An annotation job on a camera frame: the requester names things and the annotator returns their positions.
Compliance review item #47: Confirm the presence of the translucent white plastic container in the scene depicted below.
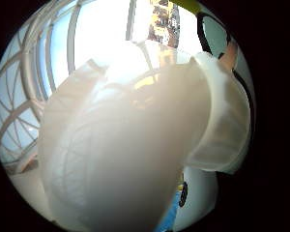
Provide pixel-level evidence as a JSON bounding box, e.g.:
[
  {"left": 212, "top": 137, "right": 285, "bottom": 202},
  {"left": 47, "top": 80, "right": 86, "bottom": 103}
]
[{"left": 37, "top": 58, "right": 214, "bottom": 232}]

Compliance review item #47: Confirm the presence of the yellow brown building outside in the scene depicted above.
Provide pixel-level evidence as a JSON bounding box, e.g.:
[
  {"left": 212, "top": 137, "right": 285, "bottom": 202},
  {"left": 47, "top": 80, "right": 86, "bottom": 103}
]
[{"left": 147, "top": 0, "right": 182, "bottom": 66}]

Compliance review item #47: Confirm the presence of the translucent white plastic cup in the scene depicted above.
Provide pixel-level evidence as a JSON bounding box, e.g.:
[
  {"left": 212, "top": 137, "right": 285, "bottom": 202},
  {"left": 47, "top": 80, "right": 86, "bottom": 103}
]
[{"left": 183, "top": 51, "right": 253, "bottom": 176}]

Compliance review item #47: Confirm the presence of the white object with black spot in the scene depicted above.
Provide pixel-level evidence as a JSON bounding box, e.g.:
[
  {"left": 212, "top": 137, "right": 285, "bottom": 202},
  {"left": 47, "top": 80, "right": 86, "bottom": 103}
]
[{"left": 154, "top": 165, "right": 220, "bottom": 232}]

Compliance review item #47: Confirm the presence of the white steel window frame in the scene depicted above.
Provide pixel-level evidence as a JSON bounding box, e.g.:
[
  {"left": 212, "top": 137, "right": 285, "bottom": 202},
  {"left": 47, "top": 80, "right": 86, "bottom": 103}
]
[{"left": 0, "top": 0, "right": 185, "bottom": 175}]

